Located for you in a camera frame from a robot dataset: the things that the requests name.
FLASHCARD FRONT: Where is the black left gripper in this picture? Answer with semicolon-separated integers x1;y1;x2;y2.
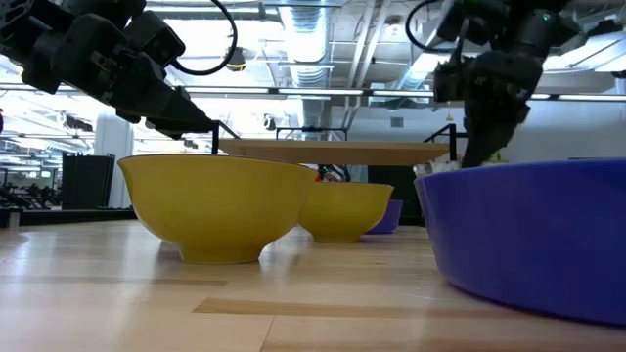
22;26;216;141

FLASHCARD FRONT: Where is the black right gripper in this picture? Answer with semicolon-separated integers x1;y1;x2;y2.
462;48;544;169

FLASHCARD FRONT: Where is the violet-blue plastic mini bowl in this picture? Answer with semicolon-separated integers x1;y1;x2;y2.
364;198;405;236
413;157;626;328

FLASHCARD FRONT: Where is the green potted plant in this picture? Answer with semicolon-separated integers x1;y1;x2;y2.
481;150;510;166

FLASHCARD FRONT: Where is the black cabinet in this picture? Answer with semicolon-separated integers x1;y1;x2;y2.
367;164;422;227

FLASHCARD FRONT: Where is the black room partition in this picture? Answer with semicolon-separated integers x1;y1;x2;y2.
61;153;116;210

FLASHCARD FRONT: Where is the black ceiling spotlight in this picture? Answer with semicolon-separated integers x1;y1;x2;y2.
225;47;247;73

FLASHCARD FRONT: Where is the black low barrier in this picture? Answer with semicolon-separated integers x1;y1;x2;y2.
0;207;138;229

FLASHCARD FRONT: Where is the wooden shelf with black legs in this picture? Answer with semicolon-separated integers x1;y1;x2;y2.
210;119;460;167

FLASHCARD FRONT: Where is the person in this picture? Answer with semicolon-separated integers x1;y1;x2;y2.
316;164;352;184

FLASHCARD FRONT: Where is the long ceiling light strip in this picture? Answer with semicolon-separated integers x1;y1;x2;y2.
0;82;626;103

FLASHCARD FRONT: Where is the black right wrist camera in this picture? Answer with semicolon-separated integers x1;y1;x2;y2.
432;58;466;104

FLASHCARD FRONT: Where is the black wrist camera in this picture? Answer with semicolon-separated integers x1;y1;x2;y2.
124;9;187;67
432;58;466;104

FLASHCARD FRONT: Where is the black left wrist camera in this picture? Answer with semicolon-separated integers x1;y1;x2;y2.
124;9;187;67

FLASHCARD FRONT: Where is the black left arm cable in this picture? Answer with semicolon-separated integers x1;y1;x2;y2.
170;0;240;77

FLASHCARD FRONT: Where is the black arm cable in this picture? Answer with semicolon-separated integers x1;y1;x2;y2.
404;0;444;54
170;0;240;77

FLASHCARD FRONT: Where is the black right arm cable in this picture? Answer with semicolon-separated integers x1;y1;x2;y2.
404;0;444;54

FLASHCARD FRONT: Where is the silver ventilation duct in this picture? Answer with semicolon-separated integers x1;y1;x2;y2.
278;0;339;129

